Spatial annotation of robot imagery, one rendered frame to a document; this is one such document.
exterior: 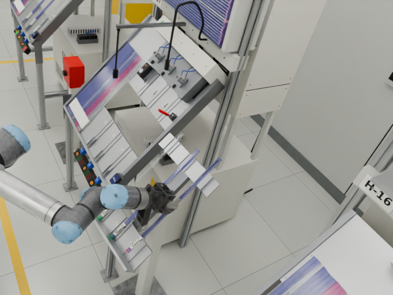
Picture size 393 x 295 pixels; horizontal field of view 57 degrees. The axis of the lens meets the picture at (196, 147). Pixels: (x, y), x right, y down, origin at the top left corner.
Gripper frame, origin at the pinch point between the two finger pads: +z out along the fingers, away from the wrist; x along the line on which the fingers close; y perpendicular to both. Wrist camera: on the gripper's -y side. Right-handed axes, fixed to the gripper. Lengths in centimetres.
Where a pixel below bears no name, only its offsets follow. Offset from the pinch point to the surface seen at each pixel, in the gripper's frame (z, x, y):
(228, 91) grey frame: 22, 26, 45
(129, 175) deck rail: 10.0, 33.6, -12.3
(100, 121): 13, 72, -8
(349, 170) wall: 191, 1, 46
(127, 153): 10.2, 42.1, -6.1
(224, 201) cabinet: 95, 25, -16
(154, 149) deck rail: 12.4, 32.4, 4.5
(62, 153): 61, 139, -73
